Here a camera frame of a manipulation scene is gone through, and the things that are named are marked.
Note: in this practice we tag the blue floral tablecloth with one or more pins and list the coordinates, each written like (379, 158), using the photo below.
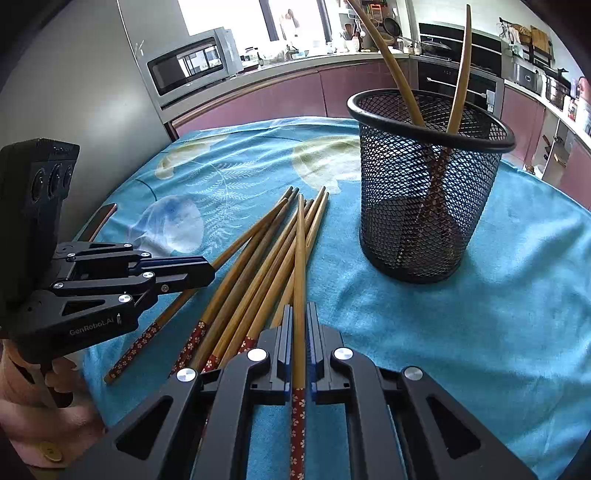
(461, 346)

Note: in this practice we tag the white microwave oven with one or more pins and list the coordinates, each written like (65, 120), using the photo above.
(184, 64)

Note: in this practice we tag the black built-in oven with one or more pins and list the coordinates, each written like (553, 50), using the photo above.
(438, 76)

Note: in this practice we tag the wall rack with cutting board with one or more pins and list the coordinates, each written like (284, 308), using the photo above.
(531, 41)

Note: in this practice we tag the silver rice cooker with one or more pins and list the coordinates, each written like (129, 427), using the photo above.
(528, 76)

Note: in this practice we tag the grey refrigerator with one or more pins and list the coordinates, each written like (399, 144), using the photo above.
(69, 92)

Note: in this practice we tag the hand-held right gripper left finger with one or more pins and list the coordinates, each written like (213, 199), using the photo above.
(288, 350)

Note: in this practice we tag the pink base cabinets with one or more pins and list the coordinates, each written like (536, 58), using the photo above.
(277, 97)

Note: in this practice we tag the stainless steel pot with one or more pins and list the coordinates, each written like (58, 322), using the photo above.
(557, 92)

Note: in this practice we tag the black hanging frying pan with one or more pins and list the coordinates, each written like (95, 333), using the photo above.
(392, 27)

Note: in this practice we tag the person's left hand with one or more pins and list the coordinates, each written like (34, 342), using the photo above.
(67, 381)

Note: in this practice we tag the kitchen window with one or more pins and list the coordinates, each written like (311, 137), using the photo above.
(240, 18)

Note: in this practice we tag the white kitchen countertop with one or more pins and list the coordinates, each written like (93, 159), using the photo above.
(286, 64)

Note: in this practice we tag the person's left forearm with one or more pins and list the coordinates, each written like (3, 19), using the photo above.
(41, 429)

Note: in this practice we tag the pile of bamboo chopsticks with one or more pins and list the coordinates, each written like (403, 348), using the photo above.
(258, 277)

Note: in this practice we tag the black range hood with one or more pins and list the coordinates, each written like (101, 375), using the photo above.
(485, 41)

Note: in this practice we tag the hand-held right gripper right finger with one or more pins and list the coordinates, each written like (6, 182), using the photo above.
(311, 350)

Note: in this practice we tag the black mesh utensil holder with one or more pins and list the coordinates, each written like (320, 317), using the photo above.
(415, 221)

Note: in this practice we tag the wok with lid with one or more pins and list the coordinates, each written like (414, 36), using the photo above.
(436, 46)

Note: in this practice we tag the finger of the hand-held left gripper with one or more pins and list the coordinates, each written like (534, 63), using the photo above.
(175, 260)
(184, 279)

